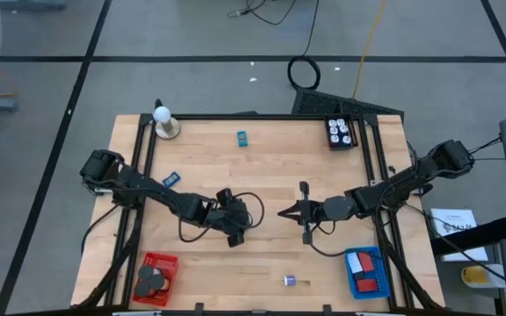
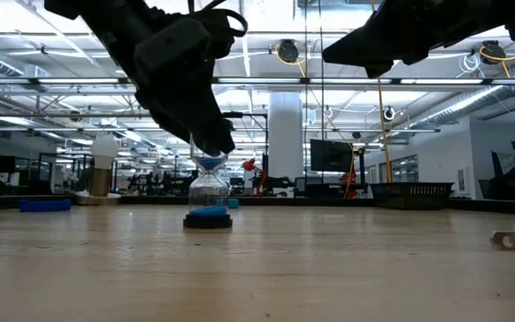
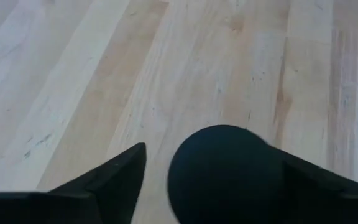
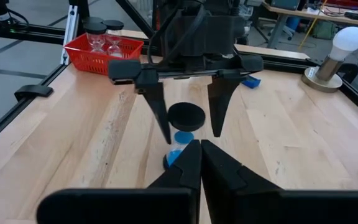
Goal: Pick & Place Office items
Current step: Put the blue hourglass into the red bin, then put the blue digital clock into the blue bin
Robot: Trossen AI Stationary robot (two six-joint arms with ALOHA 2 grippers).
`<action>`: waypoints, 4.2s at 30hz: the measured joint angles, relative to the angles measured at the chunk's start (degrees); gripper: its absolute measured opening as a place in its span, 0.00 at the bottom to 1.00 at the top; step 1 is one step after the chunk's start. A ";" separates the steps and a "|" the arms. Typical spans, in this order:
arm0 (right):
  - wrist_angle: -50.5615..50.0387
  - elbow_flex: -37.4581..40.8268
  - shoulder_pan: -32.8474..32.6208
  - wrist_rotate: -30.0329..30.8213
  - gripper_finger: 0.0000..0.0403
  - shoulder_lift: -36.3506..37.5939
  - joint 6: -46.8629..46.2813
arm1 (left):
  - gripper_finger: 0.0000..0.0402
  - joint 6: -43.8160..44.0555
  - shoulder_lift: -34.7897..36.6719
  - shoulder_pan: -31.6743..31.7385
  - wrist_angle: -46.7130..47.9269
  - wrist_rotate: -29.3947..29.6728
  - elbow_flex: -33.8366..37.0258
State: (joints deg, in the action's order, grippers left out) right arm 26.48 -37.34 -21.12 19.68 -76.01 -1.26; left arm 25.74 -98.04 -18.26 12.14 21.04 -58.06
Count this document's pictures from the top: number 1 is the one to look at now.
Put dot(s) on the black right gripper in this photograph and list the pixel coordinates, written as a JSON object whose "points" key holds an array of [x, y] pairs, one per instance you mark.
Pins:
{"points": [[332, 208]]}

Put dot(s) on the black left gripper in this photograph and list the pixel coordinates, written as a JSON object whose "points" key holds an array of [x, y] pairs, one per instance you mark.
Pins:
{"points": [[229, 215]]}

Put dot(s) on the red rectangular box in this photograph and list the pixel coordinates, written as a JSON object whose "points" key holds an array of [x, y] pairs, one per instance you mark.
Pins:
{"points": [[367, 285], [366, 261]]}

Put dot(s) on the black rectangular box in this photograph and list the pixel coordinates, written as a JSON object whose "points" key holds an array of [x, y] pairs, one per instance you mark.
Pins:
{"points": [[358, 275]]}

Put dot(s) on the orange sand hourglass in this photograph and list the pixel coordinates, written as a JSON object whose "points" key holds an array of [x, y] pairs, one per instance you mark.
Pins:
{"points": [[156, 282]]}

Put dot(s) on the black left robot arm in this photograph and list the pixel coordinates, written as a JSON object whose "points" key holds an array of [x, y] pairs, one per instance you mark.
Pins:
{"points": [[147, 191]]}

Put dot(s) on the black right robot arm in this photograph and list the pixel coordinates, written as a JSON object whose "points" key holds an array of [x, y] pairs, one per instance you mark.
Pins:
{"points": [[411, 180]]}

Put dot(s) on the blue rectangular box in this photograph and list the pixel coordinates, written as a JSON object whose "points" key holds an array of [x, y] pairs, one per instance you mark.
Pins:
{"points": [[171, 179]]}

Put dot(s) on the red plastic basket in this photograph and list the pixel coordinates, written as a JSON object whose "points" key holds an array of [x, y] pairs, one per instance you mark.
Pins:
{"points": [[169, 261]]}

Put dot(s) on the black plastic basket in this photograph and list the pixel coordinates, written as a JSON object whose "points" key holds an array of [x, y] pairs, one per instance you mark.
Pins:
{"points": [[354, 131]]}

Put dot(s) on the small black clip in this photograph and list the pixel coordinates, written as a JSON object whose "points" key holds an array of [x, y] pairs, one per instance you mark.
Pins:
{"points": [[392, 169]]}

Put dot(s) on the blue plastic basket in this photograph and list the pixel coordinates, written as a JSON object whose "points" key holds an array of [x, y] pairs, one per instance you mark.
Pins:
{"points": [[382, 281]]}

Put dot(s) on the white bulb on wooden base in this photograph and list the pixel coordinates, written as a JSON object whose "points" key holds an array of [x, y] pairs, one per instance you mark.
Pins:
{"points": [[165, 115]]}

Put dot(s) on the white booklet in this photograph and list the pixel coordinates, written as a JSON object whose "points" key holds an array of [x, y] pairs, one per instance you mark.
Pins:
{"points": [[455, 219]]}

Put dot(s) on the black beam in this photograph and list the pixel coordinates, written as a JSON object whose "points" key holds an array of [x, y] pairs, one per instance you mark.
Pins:
{"points": [[477, 237]]}

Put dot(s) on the black aluminium table frame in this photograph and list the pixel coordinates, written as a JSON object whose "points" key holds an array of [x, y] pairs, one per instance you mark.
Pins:
{"points": [[257, 117]]}

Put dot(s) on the black frame clamp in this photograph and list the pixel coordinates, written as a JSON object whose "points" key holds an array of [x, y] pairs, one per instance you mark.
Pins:
{"points": [[327, 308], [199, 308]]}

